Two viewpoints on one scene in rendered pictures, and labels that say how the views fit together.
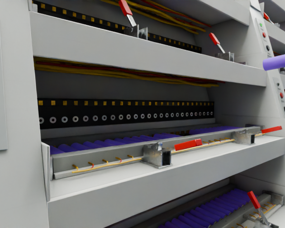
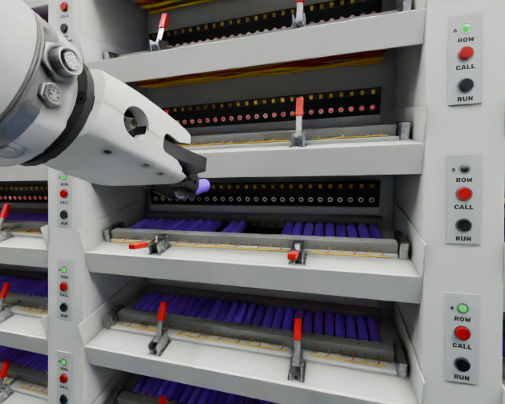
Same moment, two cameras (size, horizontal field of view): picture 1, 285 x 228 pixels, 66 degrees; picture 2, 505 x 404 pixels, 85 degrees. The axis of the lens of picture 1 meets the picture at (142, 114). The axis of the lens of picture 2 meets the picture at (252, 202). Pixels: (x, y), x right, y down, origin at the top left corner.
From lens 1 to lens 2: 0.59 m
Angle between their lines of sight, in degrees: 57
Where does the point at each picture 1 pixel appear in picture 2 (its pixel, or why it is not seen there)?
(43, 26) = not seen: hidden behind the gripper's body
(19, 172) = (75, 236)
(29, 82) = (81, 196)
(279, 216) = (361, 377)
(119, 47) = not seen: hidden behind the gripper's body
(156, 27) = (302, 75)
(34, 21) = not seen: hidden behind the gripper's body
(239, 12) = (377, 34)
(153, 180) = (138, 260)
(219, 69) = (259, 163)
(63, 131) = (168, 207)
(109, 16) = (232, 88)
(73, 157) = (119, 232)
